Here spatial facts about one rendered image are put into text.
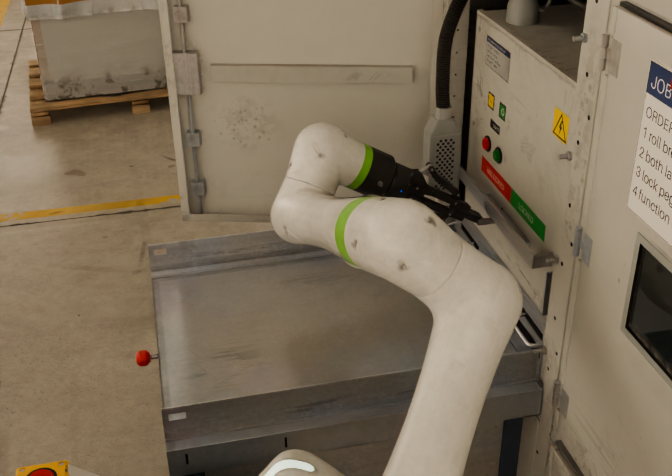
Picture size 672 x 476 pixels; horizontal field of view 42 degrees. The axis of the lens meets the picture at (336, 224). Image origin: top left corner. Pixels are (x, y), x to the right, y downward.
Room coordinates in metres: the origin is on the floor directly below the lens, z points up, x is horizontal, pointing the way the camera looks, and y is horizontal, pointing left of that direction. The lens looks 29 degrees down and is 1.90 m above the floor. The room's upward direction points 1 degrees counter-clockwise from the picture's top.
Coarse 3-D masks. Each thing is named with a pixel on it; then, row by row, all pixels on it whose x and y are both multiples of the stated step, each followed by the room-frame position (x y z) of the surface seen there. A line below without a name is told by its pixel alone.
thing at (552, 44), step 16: (496, 16) 1.76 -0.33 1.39; (544, 16) 1.75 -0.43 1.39; (560, 16) 1.75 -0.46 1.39; (576, 16) 1.75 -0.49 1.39; (512, 32) 1.64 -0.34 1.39; (528, 32) 1.65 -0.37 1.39; (544, 32) 1.65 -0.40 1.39; (560, 32) 1.65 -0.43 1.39; (576, 32) 1.64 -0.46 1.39; (528, 48) 1.55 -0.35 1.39; (544, 48) 1.55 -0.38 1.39; (560, 48) 1.55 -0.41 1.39; (576, 48) 1.55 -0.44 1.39; (560, 64) 1.46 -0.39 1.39; (576, 64) 1.46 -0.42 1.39; (576, 80) 1.37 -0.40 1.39
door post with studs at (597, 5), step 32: (608, 0) 1.21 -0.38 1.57; (576, 96) 1.28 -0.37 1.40; (576, 128) 1.25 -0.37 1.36; (576, 160) 1.24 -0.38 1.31; (576, 192) 1.23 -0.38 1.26; (576, 224) 1.22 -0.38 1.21; (544, 352) 1.26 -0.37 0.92; (544, 384) 1.25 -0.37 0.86; (544, 416) 1.24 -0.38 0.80; (544, 448) 1.22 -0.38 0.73
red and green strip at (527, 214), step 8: (488, 168) 1.68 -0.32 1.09; (488, 176) 1.67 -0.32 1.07; (496, 176) 1.63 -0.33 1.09; (496, 184) 1.63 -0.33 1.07; (504, 184) 1.59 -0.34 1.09; (504, 192) 1.59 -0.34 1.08; (512, 192) 1.55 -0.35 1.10; (512, 200) 1.55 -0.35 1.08; (520, 200) 1.52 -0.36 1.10; (520, 208) 1.51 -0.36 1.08; (528, 208) 1.48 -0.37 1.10; (528, 216) 1.47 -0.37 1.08; (536, 216) 1.44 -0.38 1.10; (528, 224) 1.47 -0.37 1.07; (536, 224) 1.44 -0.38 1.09; (536, 232) 1.44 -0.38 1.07; (544, 232) 1.41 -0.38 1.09
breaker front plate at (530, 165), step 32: (480, 32) 1.77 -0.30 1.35; (480, 64) 1.76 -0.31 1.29; (512, 64) 1.61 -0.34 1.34; (544, 64) 1.48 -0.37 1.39; (480, 96) 1.75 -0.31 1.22; (512, 96) 1.59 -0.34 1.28; (544, 96) 1.46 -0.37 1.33; (480, 128) 1.74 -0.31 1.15; (512, 128) 1.58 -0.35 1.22; (544, 128) 1.45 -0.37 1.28; (480, 160) 1.72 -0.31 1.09; (512, 160) 1.57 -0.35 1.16; (544, 160) 1.44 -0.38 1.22; (544, 192) 1.42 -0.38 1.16; (512, 224) 1.53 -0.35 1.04; (544, 224) 1.41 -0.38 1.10; (512, 256) 1.53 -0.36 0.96
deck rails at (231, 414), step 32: (160, 256) 1.68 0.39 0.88; (192, 256) 1.69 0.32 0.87; (224, 256) 1.71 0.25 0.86; (256, 256) 1.72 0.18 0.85; (288, 256) 1.72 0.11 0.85; (320, 256) 1.72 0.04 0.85; (320, 384) 1.19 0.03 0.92; (352, 384) 1.20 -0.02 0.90; (384, 384) 1.22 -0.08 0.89; (416, 384) 1.23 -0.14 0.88; (512, 384) 1.26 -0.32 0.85; (192, 416) 1.14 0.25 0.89; (224, 416) 1.16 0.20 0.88; (256, 416) 1.17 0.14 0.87; (288, 416) 1.18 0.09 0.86; (320, 416) 1.19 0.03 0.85
